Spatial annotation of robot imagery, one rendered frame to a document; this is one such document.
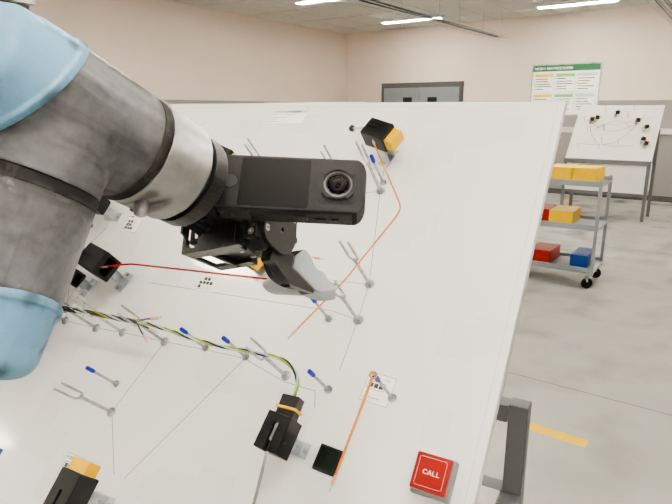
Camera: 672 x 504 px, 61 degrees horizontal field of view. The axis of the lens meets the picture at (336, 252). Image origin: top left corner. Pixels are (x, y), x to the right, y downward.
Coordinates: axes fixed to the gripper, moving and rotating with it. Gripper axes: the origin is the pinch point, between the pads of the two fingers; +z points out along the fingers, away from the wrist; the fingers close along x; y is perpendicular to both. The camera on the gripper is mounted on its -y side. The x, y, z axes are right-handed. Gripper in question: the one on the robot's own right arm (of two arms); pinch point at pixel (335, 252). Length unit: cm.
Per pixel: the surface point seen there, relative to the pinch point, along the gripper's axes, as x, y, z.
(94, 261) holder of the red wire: -16, 71, 26
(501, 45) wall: -739, 159, 920
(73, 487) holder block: 26, 56, 18
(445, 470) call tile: 21.1, 0.6, 33.4
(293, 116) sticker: -56, 41, 51
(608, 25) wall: -701, -31, 902
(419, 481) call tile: 22.6, 4.1, 32.6
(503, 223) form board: -19, -6, 48
